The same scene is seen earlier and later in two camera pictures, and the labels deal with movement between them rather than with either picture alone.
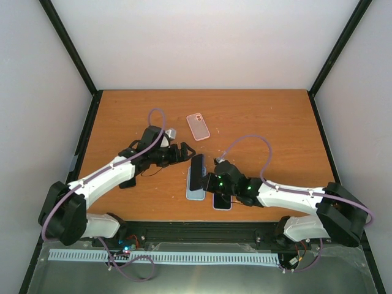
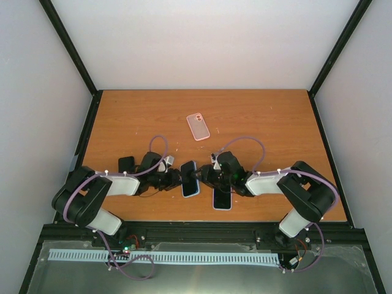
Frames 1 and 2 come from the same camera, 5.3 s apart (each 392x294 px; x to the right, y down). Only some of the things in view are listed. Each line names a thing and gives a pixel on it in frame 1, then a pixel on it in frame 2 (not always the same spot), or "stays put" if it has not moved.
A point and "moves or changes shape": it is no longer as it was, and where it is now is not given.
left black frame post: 54,17 stays put
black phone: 222,201 stays put
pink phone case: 198,126 stays put
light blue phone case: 195,195 moves or changes shape
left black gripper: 184,157 -> 174,181
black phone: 196,172 moves or changes shape
